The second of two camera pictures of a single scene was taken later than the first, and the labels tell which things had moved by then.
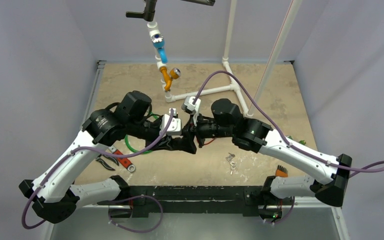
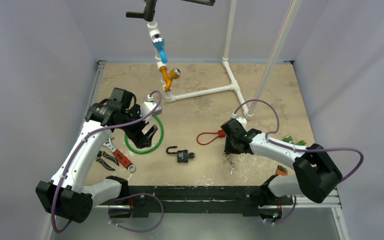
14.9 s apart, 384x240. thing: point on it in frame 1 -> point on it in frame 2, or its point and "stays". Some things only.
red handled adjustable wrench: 130,167 stays
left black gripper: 166,143 -> 144,140
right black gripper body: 198,127 -> 231,144
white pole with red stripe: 276,52 stays
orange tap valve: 174,73 stays
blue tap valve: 158,42 stays
